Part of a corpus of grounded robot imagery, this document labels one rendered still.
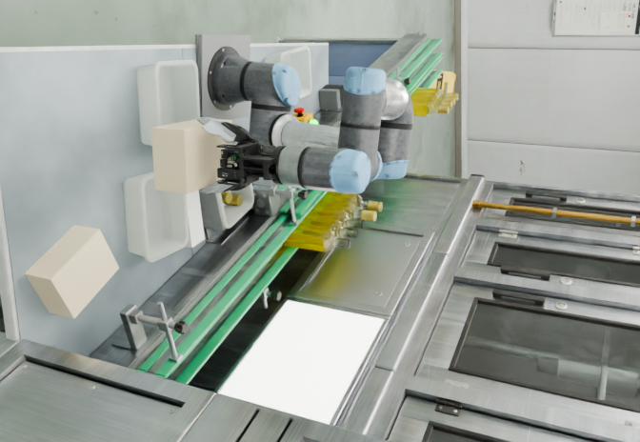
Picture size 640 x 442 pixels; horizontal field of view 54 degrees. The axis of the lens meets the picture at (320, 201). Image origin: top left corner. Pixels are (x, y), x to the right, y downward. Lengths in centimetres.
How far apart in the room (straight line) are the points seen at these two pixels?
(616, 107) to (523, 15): 149
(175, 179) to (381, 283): 94
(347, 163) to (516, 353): 92
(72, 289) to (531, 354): 116
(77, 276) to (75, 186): 21
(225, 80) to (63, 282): 76
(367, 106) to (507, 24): 668
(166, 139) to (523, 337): 113
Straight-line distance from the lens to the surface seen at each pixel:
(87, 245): 146
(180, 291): 176
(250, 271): 180
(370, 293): 193
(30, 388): 138
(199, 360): 167
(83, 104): 152
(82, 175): 153
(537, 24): 775
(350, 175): 105
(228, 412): 115
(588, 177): 836
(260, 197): 199
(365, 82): 115
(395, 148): 152
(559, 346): 185
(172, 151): 120
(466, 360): 178
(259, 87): 181
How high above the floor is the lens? 183
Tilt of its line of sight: 24 degrees down
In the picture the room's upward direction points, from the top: 97 degrees clockwise
